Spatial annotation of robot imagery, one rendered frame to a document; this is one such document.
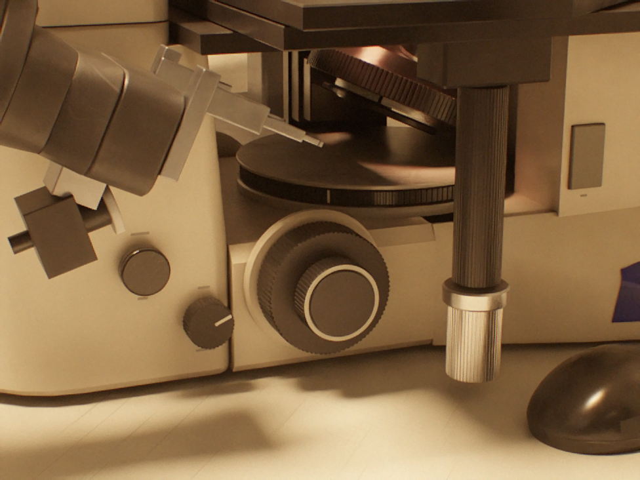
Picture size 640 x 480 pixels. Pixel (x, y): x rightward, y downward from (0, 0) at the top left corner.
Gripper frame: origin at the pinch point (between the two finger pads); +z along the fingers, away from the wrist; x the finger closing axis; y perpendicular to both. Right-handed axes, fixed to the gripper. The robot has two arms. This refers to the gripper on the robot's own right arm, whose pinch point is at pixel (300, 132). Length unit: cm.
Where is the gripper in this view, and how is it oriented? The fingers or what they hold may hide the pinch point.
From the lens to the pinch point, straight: 57.5
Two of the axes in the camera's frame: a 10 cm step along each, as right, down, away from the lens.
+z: 8.5, 3.2, 4.2
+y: -4.0, 9.1, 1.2
